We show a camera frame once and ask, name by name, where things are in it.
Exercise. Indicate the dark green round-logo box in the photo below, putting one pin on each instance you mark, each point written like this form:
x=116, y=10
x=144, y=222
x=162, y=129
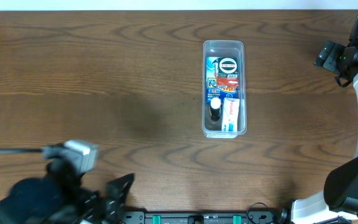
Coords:
x=227, y=67

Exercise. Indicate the black mounting rail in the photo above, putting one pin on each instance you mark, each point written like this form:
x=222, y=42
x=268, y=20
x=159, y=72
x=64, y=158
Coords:
x=257, y=215

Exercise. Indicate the blue Kool Fever box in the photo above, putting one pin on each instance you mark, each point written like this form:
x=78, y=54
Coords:
x=211, y=75

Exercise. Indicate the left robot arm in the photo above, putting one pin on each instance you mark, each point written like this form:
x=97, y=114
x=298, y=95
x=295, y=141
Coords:
x=59, y=198

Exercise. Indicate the dark bottle white cap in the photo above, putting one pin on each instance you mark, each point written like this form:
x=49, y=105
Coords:
x=215, y=109

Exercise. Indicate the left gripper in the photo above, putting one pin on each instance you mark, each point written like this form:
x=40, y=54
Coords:
x=105, y=201

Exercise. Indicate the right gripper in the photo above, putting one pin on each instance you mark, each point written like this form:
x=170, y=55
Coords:
x=332, y=56

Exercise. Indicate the white Panadol box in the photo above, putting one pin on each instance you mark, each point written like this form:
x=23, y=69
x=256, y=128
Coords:
x=230, y=114

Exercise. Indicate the clear plastic container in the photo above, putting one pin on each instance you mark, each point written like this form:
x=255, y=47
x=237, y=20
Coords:
x=225, y=48

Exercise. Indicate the red medicine box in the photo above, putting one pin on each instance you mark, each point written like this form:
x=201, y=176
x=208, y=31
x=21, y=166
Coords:
x=227, y=83

